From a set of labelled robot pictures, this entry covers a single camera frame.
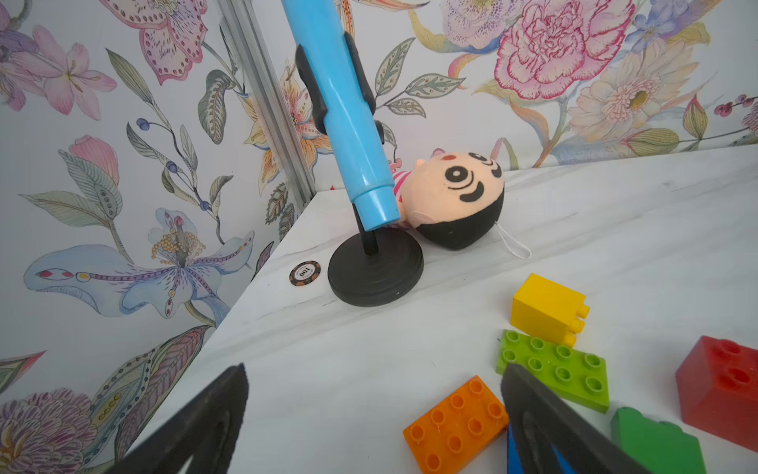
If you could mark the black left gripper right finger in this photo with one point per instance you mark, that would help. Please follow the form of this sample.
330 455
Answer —
533 407

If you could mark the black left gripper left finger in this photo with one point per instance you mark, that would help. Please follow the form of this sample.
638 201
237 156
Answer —
200 438

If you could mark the orange lego plate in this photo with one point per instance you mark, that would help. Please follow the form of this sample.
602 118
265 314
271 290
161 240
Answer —
456 430

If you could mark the blue lego brick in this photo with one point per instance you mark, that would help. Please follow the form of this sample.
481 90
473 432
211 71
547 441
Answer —
546 458

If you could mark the lime green flat lego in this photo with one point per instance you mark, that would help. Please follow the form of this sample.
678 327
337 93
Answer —
573 375

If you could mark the yellow lego brick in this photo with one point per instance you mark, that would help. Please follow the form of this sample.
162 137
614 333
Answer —
546 310

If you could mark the dark green lego brick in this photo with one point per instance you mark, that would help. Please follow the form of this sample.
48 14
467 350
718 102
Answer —
661 447

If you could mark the red square lego brick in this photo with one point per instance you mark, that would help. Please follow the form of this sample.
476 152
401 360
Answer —
717 390

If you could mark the black round stand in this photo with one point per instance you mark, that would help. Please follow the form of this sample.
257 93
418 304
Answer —
374 268

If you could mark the plush doll head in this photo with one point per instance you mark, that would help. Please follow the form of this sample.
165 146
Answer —
453 200

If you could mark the blue tube on stand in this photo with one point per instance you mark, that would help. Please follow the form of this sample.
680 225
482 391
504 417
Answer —
343 107

